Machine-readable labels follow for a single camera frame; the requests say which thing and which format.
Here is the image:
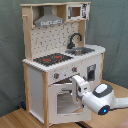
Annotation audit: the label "grey range hood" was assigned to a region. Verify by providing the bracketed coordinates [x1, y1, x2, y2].
[34, 6, 64, 27]

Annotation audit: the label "toy microwave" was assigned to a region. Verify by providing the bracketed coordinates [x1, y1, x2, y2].
[66, 3, 90, 21]

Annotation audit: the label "wooden toy kitchen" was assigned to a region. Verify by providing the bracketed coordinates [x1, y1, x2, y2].
[22, 2, 105, 127]

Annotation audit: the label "right red oven knob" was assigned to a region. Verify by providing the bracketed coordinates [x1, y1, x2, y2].
[71, 66, 78, 73]

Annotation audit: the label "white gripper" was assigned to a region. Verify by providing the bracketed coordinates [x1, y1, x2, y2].
[72, 75, 90, 99]

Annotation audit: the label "red oven knob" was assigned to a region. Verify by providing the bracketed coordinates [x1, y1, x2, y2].
[71, 66, 78, 73]
[54, 73, 59, 79]

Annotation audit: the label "black toy faucet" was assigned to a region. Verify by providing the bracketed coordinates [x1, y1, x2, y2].
[66, 32, 83, 50]

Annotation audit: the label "left red oven knob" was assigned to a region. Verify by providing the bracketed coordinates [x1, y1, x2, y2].
[54, 73, 59, 79]

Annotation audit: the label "white oven door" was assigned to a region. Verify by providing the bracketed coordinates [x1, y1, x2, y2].
[49, 83, 91, 124]

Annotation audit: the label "white cupboard door with dispenser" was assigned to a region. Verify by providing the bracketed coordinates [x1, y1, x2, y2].
[80, 55, 102, 91]

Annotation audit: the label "black toy stove top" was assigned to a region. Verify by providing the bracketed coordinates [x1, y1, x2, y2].
[34, 53, 70, 66]

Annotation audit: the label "grey toy sink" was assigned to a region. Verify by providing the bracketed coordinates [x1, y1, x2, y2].
[66, 47, 94, 56]

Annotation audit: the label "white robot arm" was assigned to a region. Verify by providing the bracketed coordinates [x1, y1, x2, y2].
[72, 75, 128, 115]

